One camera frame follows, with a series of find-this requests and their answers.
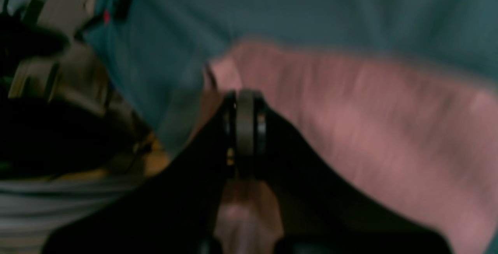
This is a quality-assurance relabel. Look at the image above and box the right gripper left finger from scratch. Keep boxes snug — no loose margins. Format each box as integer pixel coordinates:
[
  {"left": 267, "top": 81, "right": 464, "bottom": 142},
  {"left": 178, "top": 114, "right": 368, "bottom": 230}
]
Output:
[{"left": 42, "top": 92, "right": 237, "bottom": 254}]

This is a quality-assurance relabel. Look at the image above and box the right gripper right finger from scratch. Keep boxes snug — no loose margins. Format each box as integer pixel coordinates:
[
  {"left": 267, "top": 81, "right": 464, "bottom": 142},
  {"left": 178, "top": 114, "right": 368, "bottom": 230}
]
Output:
[{"left": 246, "top": 90, "right": 451, "bottom": 254}]

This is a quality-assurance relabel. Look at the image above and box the pink T-shirt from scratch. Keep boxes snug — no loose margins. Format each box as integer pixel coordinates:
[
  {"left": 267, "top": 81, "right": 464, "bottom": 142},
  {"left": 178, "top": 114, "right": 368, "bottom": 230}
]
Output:
[{"left": 197, "top": 40, "right": 498, "bottom": 254}]

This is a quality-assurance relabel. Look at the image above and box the blue table cloth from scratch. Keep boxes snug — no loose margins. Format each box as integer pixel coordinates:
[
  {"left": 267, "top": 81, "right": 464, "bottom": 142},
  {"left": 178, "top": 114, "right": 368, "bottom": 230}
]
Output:
[{"left": 76, "top": 0, "right": 497, "bottom": 158}]

